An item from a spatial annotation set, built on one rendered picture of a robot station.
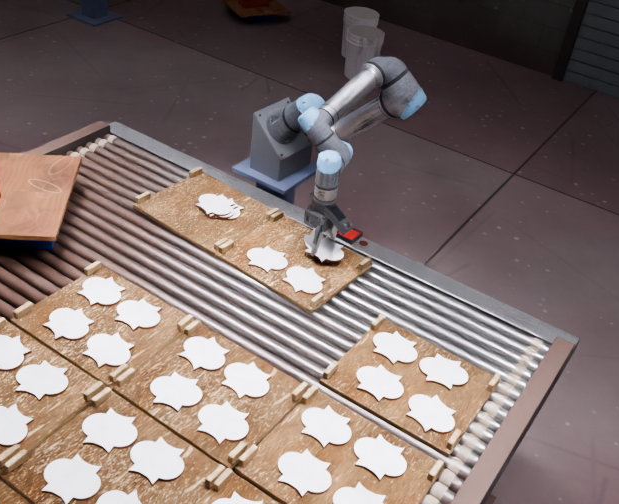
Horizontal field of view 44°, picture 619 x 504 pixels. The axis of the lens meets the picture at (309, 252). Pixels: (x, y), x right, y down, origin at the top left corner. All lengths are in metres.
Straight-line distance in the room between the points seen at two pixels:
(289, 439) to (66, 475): 0.55
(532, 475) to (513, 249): 1.63
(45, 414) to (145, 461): 0.31
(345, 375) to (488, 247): 2.47
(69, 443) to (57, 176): 1.10
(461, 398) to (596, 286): 2.40
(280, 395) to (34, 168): 1.27
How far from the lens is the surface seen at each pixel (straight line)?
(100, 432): 2.03
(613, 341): 4.18
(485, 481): 2.04
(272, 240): 2.66
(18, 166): 2.88
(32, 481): 1.98
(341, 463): 2.00
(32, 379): 2.18
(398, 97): 2.72
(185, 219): 2.74
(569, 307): 4.29
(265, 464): 1.97
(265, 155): 3.11
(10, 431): 2.07
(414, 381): 2.23
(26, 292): 2.50
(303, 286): 2.46
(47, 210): 2.63
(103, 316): 2.35
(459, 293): 2.62
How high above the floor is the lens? 2.49
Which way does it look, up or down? 36 degrees down
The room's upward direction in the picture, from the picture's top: 7 degrees clockwise
